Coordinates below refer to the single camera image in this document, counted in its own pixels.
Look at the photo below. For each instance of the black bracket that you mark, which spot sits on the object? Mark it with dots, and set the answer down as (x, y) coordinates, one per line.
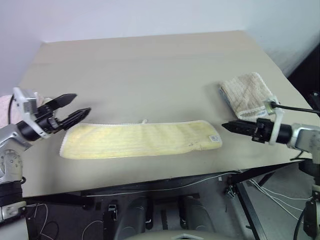
(315, 100)

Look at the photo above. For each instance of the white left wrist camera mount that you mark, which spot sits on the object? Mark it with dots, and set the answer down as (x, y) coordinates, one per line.
(26, 102)

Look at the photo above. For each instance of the pink cloth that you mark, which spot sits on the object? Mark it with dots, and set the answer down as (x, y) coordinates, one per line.
(3, 110)

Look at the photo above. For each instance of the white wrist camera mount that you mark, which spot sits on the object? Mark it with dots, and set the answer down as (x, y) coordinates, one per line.
(278, 120)
(26, 102)

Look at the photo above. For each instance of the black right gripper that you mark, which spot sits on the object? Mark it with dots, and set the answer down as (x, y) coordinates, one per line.
(263, 131)

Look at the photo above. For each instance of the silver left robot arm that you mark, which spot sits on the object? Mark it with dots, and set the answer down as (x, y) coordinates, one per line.
(10, 140)

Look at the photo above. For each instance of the black metal table frame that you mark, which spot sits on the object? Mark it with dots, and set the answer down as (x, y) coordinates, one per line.
(57, 200)

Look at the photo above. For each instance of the folded beige towel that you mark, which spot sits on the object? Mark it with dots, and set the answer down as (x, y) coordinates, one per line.
(246, 92)

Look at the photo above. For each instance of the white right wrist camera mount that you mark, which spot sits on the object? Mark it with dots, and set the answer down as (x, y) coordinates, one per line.
(278, 120)

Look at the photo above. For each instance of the grey rounded robot body shell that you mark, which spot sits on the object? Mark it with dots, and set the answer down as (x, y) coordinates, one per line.
(200, 215)

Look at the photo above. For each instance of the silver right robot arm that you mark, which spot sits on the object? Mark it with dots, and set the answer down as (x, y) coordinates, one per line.
(303, 136)

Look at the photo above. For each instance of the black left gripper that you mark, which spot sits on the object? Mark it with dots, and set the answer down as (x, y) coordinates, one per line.
(48, 120)

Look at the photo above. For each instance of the long yellow towel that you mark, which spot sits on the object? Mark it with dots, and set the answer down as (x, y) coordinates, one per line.
(137, 140)

